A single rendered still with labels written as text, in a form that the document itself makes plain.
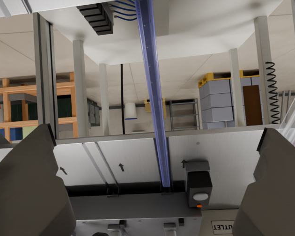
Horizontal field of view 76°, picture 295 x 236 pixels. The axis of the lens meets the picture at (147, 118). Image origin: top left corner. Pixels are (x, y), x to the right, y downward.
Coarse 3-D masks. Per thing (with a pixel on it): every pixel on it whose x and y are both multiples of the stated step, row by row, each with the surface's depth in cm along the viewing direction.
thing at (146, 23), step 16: (144, 0) 15; (144, 16) 15; (144, 32) 16; (144, 48) 17; (144, 64) 18; (160, 96) 21; (160, 112) 23; (160, 128) 25; (160, 144) 27; (160, 160) 30
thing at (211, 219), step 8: (208, 216) 46; (216, 216) 46; (224, 216) 45; (232, 216) 45; (200, 224) 45; (208, 224) 45; (216, 224) 44; (224, 224) 44; (232, 224) 44; (200, 232) 44; (208, 232) 44; (216, 232) 43; (224, 232) 43
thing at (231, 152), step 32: (224, 128) 28; (256, 128) 27; (0, 160) 33; (64, 160) 33; (96, 160) 32; (128, 160) 32; (192, 160) 32; (224, 160) 32; (256, 160) 32; (96, 192) 41; (128, 192) 41; (160, 192) 41; (224, 192) 40
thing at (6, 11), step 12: (0, 0) 16; (12, 0) 16; (24, 0) 16; (36, 0) 16; (48, 0) 16; (60, 0) 16; (72, 0) 16; (84, 0) 16; (96, 0) 16; (108, 0) 16; (0, 12) 17; (12, 12) 16; (24, 12) 16
